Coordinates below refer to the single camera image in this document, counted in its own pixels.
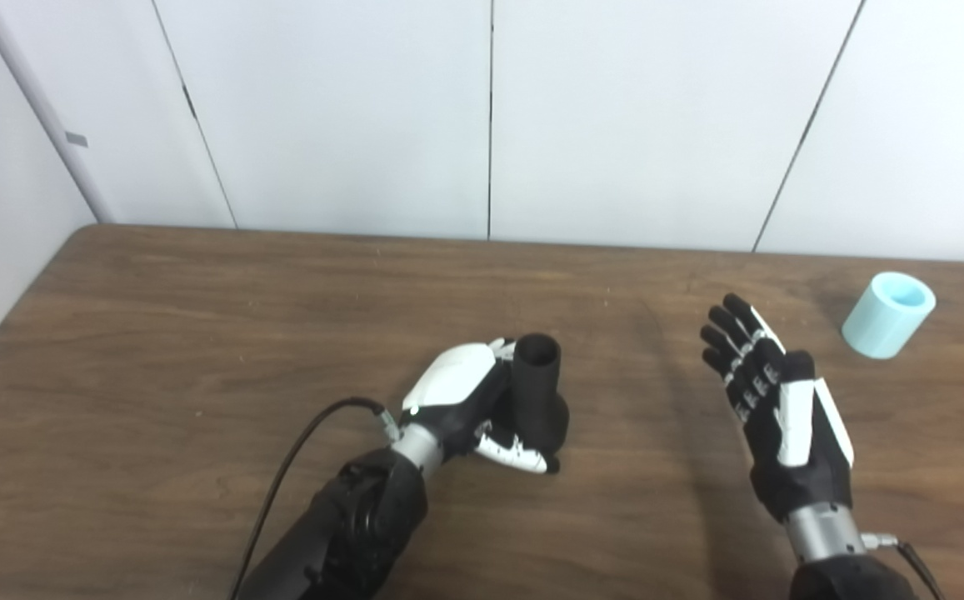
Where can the small gray wall sticker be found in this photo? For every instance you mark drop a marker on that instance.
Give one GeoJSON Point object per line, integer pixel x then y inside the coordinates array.
{"type": "Point", "coordinates": [77, 139]}

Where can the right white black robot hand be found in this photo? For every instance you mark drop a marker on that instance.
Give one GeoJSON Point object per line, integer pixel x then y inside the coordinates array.
{"type": "Point", "coordinates": [790, 425]}

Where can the white corner post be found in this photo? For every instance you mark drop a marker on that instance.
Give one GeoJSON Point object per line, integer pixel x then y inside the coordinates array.
{"type": "Point", "coordinates": [48, 117]}

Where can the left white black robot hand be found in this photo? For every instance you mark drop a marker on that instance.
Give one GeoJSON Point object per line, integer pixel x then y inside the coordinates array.
{"type": "Point", "coordinates": [457, 379]}

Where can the black funnel-shaped nozzle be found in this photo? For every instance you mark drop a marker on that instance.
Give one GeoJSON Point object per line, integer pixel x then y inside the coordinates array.
{"type": "Point", "coordinates": [541, 400]}

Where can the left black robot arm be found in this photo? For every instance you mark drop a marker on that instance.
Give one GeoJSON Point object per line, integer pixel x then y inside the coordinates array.
{"type": "Point", "coordinates": [340, 525]}

